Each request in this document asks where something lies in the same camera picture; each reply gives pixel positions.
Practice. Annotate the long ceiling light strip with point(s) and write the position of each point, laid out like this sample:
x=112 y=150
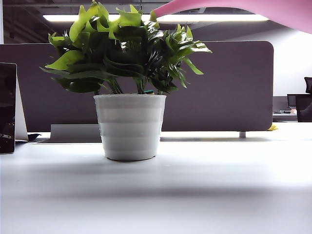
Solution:
x=207 y=18

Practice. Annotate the green leafy plant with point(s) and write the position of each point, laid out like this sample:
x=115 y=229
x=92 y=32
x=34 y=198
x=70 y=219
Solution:
x=126 y=48

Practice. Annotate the dark grey desk divider panel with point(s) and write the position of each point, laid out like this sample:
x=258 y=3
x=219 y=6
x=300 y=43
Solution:
x=219 y=97

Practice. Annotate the silver laptop with black screen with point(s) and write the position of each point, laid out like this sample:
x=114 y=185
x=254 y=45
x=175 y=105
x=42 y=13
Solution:
x=7 y=102

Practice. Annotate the dark chair back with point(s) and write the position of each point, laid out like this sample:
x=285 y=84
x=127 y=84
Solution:
x=303 y=109

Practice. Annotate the small black object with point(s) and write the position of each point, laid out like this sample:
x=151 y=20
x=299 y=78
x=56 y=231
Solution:
x=33 y=137

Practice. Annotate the metal divider support bracket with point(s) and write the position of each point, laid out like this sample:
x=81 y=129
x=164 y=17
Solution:
x=242 y=134

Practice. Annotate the black monitor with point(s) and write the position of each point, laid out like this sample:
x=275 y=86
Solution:
x=291 y=100

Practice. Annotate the pink plastic watering can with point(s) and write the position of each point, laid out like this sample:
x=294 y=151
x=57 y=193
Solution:
x=268 y=9

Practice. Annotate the black office chair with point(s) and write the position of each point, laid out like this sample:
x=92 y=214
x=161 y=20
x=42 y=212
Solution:
x=308 y=85

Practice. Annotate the small yellow object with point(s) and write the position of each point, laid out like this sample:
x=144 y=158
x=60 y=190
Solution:
x=273 y=127

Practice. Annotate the white ribbed plant pot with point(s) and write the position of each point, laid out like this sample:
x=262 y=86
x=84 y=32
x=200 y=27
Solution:
x=129 y=126

